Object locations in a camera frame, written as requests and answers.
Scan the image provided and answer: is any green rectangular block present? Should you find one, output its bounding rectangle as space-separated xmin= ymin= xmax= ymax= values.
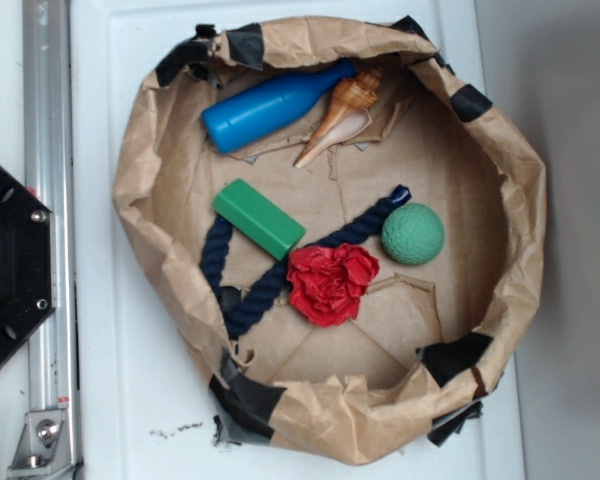
xmin=212 ymin=179 xmax=306 ymax=260

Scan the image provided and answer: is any green dimpled ball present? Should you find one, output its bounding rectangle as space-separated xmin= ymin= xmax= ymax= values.
xmin=381 ymin=203 xmax=445 ymax=266

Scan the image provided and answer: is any red crumpled paper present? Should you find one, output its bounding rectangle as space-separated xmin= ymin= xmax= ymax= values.
xmin=287 ymin=243 xmax=380 ymax=328

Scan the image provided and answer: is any aluminium extrusion rail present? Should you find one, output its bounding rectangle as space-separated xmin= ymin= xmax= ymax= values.
xmin=22 ymin=1 xmax=84 ymax=479

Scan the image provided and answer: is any black hexagonal base plate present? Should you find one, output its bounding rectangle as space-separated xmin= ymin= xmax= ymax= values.
xmin=0 ymin=165 xmax=55 ymax=369

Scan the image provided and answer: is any metal corner bracket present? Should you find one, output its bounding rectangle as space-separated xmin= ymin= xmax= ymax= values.
xmin=7 ymin=409 xmax=71 ymax=479

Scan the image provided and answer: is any brown paper bag bin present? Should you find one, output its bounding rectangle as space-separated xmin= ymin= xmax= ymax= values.
xmin=112 ymin=16 xmax=546 ymax=465

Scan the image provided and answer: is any dark blue rope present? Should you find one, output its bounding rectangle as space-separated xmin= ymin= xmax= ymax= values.
xmin=200 ymin=184 xmax=412 ymax=342

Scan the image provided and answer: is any orange spiral sea shell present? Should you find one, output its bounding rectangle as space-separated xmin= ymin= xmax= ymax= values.
xmin=293 ymin=68 xmax=383 ymax=168

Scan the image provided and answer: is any blue plastic bottle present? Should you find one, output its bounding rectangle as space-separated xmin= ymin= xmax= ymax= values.
xmin=201 ymin=59 xmax=356 ymax=154

